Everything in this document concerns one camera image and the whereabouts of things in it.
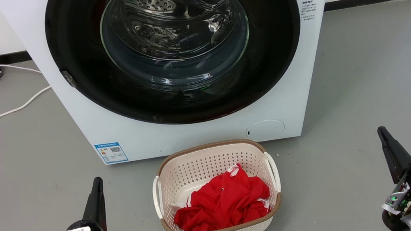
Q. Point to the white front-load washing machine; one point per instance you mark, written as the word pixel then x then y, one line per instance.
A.
pixel 192 137

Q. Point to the grey door latch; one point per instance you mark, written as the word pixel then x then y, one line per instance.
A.
pixel 69 79

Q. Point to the black round washer door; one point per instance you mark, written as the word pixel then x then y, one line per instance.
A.
pixel 75 49

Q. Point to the steel washing machine drum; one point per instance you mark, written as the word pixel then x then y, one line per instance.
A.
pixel 156 1

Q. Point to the blue energy label sticker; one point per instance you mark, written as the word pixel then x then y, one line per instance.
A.
pixel 111 152

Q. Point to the beige plastic laundry basket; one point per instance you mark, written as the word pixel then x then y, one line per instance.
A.
pixel 212 159

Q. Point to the red garment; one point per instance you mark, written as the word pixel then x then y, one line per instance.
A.
pixel 226 202

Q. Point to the round white filter cover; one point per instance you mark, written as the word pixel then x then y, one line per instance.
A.
pixel 265 129

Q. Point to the small text sticker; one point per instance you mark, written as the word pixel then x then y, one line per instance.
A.
pixel 308 9

